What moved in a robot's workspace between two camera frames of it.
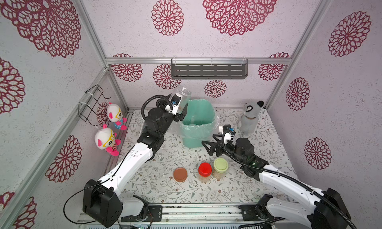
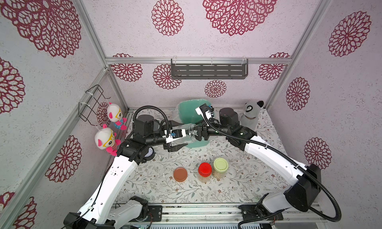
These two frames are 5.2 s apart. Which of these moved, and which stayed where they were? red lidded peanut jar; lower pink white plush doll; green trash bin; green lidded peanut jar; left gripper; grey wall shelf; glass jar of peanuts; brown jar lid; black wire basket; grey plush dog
Moved: glass jar of peanuts; left gripper
Stayed: red lidded peanut jar; grey plush dog; green trash bin; grey wall shelf; brown jar lid; black wire basket; lower pink white plush doll; green lidded peanut jar
